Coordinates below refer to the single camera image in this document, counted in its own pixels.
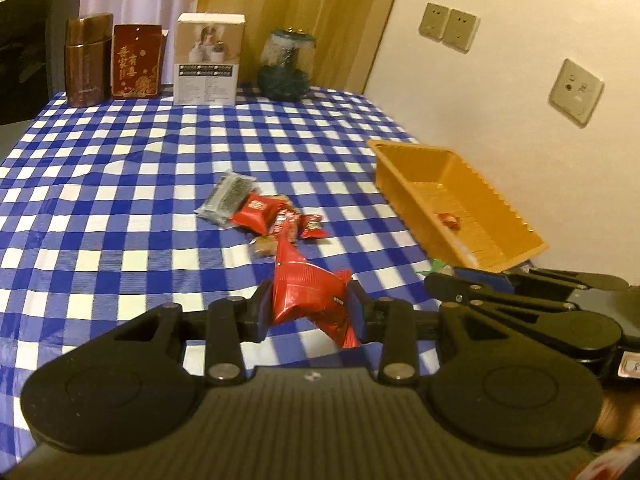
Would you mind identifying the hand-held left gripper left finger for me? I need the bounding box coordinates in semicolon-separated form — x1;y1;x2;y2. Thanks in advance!
119;281;275;387

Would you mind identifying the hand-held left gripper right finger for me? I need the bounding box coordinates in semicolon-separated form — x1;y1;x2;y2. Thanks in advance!
348;283;489;387

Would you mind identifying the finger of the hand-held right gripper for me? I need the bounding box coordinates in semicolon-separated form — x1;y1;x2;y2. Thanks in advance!
424;271;572;329
452;266;630;302

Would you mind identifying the long red snack packet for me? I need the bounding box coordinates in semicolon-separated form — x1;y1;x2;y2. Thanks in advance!
271;220;363;349

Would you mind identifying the small red snack packet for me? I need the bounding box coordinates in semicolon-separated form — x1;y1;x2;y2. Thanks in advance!
270;210;302;246
297;213;329;241

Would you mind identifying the yellow plastic tray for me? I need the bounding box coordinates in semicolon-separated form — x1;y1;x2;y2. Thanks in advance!
367;138;549;274

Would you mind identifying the square red candy packet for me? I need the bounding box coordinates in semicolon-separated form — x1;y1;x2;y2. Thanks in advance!
230;192;287;236

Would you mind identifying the grey snack packet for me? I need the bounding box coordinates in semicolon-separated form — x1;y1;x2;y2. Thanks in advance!
194;170;257;229

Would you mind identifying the person's right hand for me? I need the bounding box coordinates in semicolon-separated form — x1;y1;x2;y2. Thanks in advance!
597;385;640;443

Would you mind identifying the brown wrapped candy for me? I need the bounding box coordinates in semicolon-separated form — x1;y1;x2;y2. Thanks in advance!
249;236;279;259

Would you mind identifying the blue white checkered tablecloth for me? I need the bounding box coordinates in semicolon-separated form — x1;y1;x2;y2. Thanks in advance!
0;82;501;432

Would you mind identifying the green glass jar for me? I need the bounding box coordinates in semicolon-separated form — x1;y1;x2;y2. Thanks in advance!
257;27;317;101

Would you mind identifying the white cardboard box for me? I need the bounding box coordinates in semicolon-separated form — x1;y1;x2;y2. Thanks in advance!
173;12;247;107

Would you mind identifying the red gold printed box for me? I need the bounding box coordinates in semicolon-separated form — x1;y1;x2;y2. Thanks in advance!
110;23;170;99

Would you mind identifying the brown metal tin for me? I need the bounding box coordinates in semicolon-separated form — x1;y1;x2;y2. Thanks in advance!
64;12;115;109

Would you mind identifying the wooden door panel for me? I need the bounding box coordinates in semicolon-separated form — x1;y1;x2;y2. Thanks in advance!
197;0;409;97

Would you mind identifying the black chair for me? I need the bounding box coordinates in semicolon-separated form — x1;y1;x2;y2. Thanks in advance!
0;0;82;126

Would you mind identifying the beige wall data socket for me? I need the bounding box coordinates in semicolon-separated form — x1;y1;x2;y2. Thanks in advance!
548;58;605;129

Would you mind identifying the beige wall power socket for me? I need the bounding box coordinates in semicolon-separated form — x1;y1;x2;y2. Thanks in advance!
442;8;482;55
417;2;454;41

